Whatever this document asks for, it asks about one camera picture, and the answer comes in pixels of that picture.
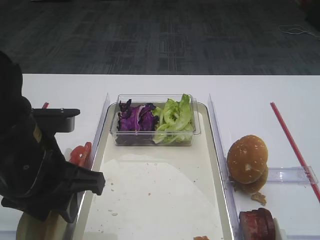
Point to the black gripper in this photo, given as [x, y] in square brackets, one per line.
[34, 175]

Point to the white bun bottom half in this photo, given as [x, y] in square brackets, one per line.
[55, 226]

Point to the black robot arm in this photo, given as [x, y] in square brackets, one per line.
[11, 81]

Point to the front tomato slice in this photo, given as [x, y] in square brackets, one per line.
[76, 154]

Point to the tomato slice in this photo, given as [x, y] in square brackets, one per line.
[85, 154]
[76, 154]

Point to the rear tomato slice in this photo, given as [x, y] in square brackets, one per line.
[85, 154]

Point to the green lettuce leaves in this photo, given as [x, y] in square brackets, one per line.
[175, 123]

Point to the red meat patty slices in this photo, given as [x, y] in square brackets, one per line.
[257, 224]

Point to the left long clear divider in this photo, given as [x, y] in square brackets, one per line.
[81, 196]

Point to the long clear divider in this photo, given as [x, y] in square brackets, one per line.
[81, 196]
[227, 186]

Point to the left bun half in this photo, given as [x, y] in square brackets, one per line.
[31, 228]

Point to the white metal tray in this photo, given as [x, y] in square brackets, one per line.
[156, 192]

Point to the left red tape strip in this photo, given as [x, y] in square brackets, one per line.
[45, 105]

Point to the red tape strip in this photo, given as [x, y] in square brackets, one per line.
[45, 105]
[292, 145]

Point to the purple cabbage leaves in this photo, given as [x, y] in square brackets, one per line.
[137, 118]

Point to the clear plastic salad container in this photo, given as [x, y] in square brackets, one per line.
[145, 138]

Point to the orange food scrap on tray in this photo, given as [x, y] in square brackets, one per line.
[201, 238]

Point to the right long clear divider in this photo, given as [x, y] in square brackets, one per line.
[227, 186]

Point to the sesame bun top front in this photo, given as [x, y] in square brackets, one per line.
[247, 159]

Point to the sesame bun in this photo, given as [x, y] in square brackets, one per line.
[247, 159]
[254, 187]

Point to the brown food crumb clump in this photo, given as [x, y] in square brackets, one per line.
[260, 198]

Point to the sesame bun top rear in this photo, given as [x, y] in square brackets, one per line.
[254, 187]

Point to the right upper clear crossbar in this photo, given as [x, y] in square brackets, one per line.
[301, 175]

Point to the right red tape strip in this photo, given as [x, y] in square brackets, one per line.
[292, 145]

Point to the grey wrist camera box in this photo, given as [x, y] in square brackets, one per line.
[55, 120]

